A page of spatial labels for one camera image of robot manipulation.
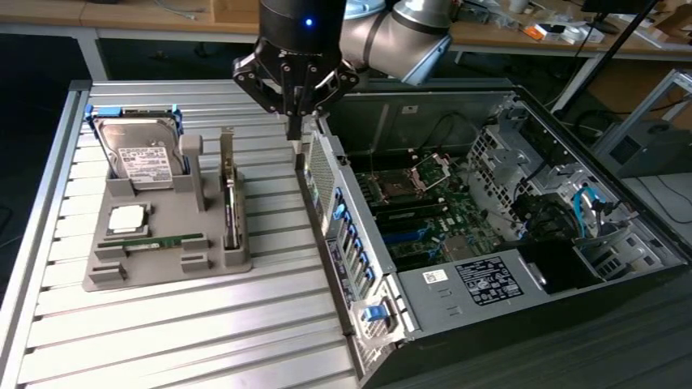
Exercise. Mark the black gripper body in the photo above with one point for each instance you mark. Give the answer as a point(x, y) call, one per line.
point(298, 36)

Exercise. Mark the black graphics card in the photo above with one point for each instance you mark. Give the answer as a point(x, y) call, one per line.
point(233, 219)

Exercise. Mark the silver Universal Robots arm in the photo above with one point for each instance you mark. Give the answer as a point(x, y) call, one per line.
point(401, 36)

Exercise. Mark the brown cardboard box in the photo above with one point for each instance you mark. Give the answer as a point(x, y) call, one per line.
point(233, 10)

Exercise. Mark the CPU socket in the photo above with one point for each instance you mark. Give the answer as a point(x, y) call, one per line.
point(398, 186)

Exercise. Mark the metal socket cover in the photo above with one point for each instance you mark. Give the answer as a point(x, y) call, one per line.
point(433, 170)

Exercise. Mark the silver hard disk drive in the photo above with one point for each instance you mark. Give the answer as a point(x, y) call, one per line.
point(138, 150)

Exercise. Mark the blue disk caddy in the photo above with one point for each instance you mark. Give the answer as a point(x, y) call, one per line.
point(111, 110)

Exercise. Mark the wooden desk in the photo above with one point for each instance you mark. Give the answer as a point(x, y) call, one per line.
point(487, 38)
point(54, 16)

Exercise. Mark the black RAM slot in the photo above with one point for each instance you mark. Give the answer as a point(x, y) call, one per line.
point(414, 221)
point(406, 210)

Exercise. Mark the perforated metal drive cage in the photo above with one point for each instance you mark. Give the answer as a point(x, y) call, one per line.
point(503, 158)

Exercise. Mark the blue expansion slot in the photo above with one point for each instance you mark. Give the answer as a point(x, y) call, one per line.
point(409, 237)

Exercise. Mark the white mug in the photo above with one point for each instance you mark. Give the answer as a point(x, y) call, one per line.
point(518, 5)

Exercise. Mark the orange small box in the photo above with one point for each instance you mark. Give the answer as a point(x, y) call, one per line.
point(538, 32)

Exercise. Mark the silver CPU chip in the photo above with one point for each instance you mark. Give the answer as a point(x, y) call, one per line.
point(127, 219)

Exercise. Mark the green motherboard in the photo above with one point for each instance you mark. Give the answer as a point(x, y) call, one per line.
point(471, 219)

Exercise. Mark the green RAM stick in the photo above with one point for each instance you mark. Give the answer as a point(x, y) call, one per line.
point(157, 242)

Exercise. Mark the grey chipset heatsink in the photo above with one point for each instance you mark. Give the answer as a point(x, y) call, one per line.
point(459, 249)

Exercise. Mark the grey printed parts rack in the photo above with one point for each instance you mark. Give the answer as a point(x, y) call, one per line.
point(167, 263)

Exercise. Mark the white small box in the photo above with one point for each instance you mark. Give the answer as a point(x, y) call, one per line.
point(575, 36)

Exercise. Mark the black monitor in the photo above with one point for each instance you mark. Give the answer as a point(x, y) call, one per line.
point(603, 26)

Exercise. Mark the black slanted pole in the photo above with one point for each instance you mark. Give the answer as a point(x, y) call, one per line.
point(622, 36)

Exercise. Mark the silver power supply unit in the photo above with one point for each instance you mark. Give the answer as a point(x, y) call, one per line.
point(427, 302)

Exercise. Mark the blue case latch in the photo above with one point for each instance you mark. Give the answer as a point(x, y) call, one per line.
point(374, 315)

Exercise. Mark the black plastic drive cover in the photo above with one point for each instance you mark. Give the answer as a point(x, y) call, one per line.
point(557, 267)

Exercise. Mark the grey cabinet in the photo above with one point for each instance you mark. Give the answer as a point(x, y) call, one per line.
point(659, 154)

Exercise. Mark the folded cardboard piece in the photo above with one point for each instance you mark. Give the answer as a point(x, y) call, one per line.
point(679, 20)

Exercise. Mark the silver disk bay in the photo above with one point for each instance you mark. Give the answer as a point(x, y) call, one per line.
point(611, 263)

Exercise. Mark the black open PC case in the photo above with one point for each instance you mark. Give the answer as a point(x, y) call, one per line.
point(487, 348)

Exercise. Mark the grey printed corner bracket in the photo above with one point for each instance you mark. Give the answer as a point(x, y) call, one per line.
point(298, 148)

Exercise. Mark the aluminium profile frame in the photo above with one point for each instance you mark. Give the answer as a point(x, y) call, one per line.
point(682, 75)

